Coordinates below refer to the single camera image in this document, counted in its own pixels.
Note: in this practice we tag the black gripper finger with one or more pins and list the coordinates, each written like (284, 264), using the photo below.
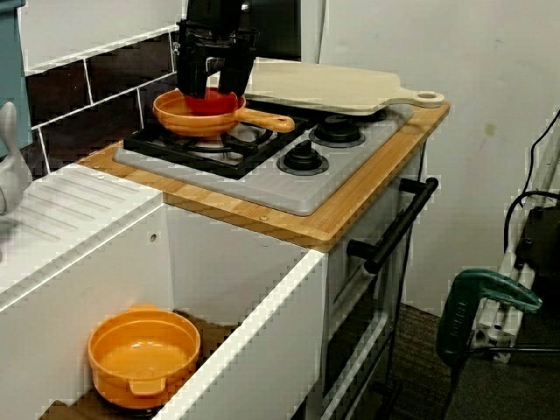
(192, 74)
(236, 76)

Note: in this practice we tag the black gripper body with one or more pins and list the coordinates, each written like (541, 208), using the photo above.
(219, 41)

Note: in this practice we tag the red toy chili pepper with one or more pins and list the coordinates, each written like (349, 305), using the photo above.
(210, 105)

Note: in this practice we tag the orange toy frying pan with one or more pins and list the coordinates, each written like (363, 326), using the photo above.
(188, 122)

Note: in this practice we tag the dark upright panel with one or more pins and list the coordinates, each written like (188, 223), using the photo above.
(275, 26)

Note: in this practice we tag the black burner grate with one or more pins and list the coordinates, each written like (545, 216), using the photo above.
(144, 142)

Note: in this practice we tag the dark tiled backsplash panel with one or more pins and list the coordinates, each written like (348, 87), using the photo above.
(109, 74)

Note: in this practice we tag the light wooden cutting board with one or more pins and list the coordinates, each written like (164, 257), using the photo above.
(328, 87)

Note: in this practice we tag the black stove knob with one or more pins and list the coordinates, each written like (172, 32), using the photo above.
(337, 131)
(303, 159)

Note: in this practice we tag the grey toy stove plate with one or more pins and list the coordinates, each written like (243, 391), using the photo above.
(271, 192)

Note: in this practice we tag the wooden toy kitchen countertop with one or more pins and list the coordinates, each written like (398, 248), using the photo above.
(350, 210)

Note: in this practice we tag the grey toy faucet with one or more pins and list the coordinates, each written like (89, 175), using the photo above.
(13, 175)

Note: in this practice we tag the white toy oven door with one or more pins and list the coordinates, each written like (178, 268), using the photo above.
(350, 280)

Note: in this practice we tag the white toy sink unit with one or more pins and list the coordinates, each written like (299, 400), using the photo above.
(262, 328)

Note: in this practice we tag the orange toy pot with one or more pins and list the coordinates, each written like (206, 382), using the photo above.
(144, 350)

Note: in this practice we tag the green power drill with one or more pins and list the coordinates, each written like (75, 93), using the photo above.
(455, 324)

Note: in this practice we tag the dark box device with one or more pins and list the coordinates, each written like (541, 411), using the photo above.
(542, 232)

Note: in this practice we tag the aluminium frame profile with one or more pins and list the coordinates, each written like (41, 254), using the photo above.
(492, 328)

